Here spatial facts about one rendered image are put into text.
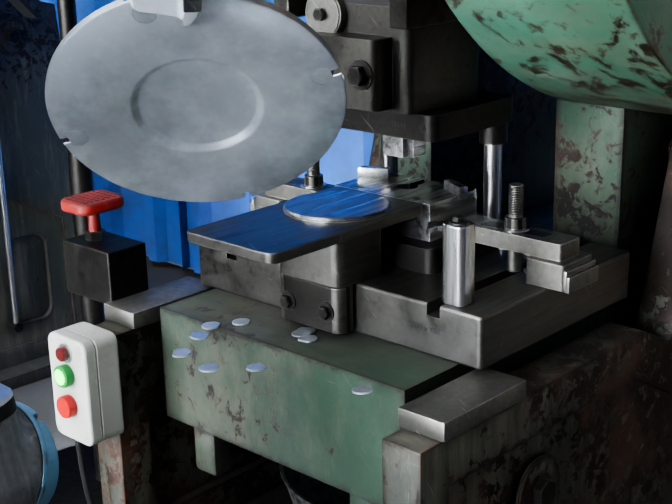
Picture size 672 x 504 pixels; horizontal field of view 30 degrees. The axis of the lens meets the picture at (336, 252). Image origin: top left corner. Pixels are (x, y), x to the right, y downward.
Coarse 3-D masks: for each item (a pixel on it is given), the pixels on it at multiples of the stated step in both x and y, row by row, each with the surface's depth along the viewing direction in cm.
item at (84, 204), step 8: (88, 192) 161; (96, 192) 162; (104, 192) 162; (112, 192) 161; (64, 200) 158; (72, 200) 158; (80, 200) 158; (88, 200) 157; (96, 200) 158; (104, 200) 158; (112, 200) 158; (120, 200) 159; (64, 208) 158; (72, 208) 157; (80, 208) 156; (88, 208) 156; (96, 208) 157; (104, 208) 158; (112, 208) 158; (88, 216) 160; (96, 216) 160; (88, 224) 160; (96, 224) 160
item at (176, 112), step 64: (128, 0) 111; (256, 0) 112; (64, 64) 116; (128, 64) 117; (192, 64) 118; (256, 64) 117; (320, 64) 118; (64, 128) 123; (128, 128) 123; (192, 128) 125; (256, 128) 124; (320, 128) 125; (192, 192) 132; (256, 192) 132
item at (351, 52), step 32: (320, 0) 143; (352, 0) 141; (384, 0) 138; (320, 32) 143; (352, 32) 142; (384, 32) 139; (416, 32) 137; (448, 32) 141; (352, 64) 139; (384, 64) 138; (416, 64) 138; (448, 64) 142; (352, 96) 140; (384, 96) 139; (416, 96) 139; (448, 96) 144
